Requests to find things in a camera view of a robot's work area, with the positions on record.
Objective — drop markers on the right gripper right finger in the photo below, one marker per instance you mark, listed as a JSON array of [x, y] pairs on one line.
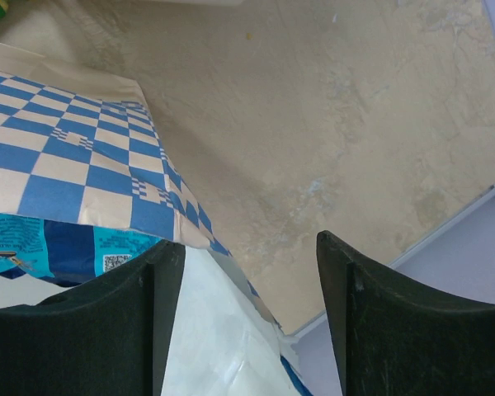
[[406, 351]]

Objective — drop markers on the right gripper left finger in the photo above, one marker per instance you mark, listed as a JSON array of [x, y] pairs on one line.
[[108, 336]]

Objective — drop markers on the large blue snack bag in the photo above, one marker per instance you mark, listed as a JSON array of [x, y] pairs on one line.
[[64, 254]]

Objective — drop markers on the checkered paper bag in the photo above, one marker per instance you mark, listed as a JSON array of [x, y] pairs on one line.
[[79, 146]]

